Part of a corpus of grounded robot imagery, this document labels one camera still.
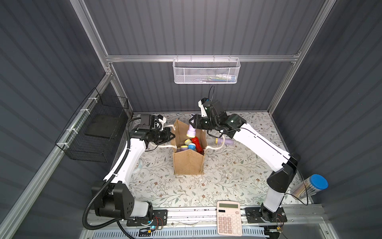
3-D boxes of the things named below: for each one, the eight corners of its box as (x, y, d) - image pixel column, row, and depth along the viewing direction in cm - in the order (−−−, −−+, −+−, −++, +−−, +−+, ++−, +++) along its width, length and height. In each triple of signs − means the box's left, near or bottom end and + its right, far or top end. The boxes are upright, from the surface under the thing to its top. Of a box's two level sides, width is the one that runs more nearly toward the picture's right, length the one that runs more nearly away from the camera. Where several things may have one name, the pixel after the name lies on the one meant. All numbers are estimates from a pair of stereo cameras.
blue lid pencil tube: (292, 200, 81) (315, 188, 65) (287, 187, 85) (308, 174, 69) (304, 200, 81) (331, 188, 65) (299, 187, 85) (322, 174, 69)
